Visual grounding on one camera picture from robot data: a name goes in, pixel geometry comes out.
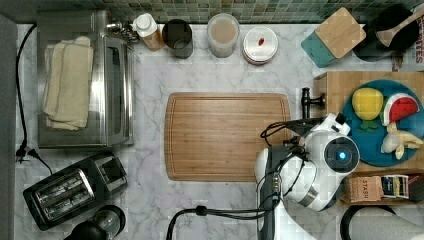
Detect black drawer handle bar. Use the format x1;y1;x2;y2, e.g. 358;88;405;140
301;87;326;119

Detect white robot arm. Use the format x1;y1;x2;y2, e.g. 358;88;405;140
255;113;360;240

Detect wooden drawer cabinet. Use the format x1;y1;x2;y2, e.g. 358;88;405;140
312;70;424;206

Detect bamboo cutting board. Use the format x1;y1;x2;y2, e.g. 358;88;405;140
164;93;291;182

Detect clear jar beige contents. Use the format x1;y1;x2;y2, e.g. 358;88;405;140
207;13;240;58

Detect dark empty cup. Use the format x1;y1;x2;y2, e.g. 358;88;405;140
162;19;193;59

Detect stainless toaster oven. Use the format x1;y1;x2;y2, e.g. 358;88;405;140
37;10;133;149

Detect amber bottle white cap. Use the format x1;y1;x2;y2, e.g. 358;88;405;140
132;13;164;51

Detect beige folded towel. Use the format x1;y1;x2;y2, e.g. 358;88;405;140
43;36;94;131

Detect yellow toy fruit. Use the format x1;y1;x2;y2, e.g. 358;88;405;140
352;88;383;120

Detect teal and wood block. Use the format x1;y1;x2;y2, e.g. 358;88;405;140
301;7;366;68

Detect blue round plate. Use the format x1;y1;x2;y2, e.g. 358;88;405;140
342;79;424;167

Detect orange stash tea box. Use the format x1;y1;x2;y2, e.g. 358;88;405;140
342;176;384;203

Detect black pot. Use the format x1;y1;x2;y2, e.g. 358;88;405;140
353;4;419;62

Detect black two-slot toaster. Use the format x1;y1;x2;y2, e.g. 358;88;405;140
23;152;128;231

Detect toy peeled banana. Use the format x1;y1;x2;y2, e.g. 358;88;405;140
380;122;423;160

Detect toy watermelon slice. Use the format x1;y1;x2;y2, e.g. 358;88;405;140
380;93;419;126

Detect dark tea box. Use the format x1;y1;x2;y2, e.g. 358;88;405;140
381;175;409;199

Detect wooden spoon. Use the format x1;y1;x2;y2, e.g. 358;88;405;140
376;8;424;47

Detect red lettered book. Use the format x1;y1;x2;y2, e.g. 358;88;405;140
391;16;424;72

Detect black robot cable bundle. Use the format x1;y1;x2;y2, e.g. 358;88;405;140
165;118;321;240

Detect black ring base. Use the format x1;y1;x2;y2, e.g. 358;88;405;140
340;205;397;240

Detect black power cord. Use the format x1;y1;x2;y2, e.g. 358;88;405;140
14;23;54;176

